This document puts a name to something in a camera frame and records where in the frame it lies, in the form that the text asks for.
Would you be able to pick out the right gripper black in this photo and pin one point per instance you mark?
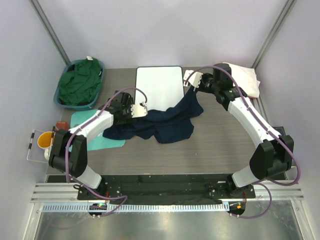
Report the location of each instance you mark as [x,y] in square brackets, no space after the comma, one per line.
[204,76]

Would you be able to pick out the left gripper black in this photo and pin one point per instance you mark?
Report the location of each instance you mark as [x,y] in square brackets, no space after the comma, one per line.
[130,101]

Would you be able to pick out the navy blue t shirt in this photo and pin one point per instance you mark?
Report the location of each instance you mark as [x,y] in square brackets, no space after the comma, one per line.
[169,126]

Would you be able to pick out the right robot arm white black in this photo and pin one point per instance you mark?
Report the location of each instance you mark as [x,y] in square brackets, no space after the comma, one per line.
[233,87]

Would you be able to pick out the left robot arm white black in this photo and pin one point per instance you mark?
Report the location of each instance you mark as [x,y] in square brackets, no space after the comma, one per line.
[69,151]

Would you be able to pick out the teal cutting board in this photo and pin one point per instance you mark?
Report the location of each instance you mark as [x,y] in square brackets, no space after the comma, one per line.
[99,142]

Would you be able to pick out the white board with black rim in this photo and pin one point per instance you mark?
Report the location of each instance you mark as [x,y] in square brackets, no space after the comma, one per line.
[161,85]

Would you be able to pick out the green t shirt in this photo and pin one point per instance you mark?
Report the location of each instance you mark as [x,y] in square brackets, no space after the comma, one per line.
[81,84]

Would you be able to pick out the brown red block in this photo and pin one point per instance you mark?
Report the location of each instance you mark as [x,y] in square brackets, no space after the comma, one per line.
[62,125]

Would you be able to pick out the teal laundry basket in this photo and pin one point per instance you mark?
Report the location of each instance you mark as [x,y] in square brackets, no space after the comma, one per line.
[82,107]

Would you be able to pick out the white mug orange inside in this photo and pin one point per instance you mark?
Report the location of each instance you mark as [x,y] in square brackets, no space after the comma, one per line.
[45,142]

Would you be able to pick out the dark blue book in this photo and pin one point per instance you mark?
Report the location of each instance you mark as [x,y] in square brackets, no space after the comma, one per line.
[280,129]

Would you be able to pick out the clear acrylic tray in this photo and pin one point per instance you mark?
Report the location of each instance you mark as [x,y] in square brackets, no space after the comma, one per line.
[36,154]

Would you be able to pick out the black white marker pen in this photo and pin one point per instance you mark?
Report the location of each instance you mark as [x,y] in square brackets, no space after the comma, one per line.
[31,141]

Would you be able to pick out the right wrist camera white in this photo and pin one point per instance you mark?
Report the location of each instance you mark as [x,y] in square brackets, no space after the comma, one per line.
[192,78]

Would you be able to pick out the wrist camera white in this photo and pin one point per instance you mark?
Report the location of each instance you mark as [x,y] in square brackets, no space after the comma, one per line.
[192,78]
[138,110]

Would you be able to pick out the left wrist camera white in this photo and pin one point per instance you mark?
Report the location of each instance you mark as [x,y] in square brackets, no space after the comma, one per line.
[138,110]

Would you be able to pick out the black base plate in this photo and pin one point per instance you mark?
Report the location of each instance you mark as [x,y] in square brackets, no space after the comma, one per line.
[208,186]

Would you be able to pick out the white slotted cable duct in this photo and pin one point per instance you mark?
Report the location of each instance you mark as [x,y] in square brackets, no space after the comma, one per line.
[81,207]

